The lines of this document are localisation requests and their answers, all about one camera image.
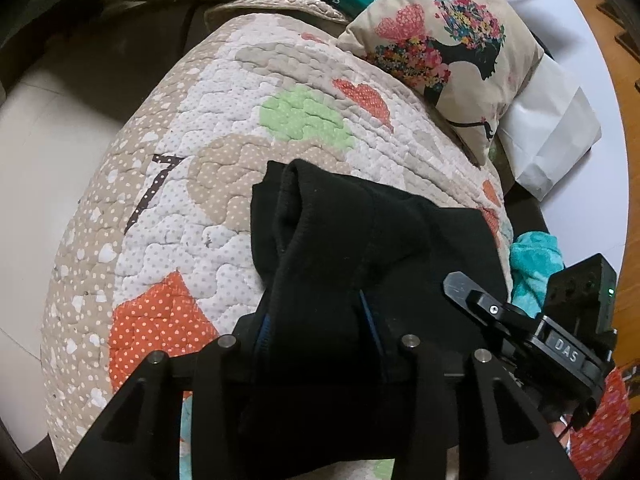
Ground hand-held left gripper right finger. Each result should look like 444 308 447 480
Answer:
357 290 583 480

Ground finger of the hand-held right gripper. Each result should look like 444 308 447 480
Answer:
442 271 532 328

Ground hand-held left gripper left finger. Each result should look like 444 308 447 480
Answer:
60 316 273 480

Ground black pants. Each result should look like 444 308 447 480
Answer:
238 158 512 463

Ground turquoise fleece blanket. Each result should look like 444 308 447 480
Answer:
509 230 567 319

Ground dark sofa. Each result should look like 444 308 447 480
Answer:
502 180 550 243

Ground white paper bag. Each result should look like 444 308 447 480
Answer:
492 0 604 202

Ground quilted patchwork blanket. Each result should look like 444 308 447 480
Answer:
40 0 632 480

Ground floral printed pillow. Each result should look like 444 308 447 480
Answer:
337 0 547 167

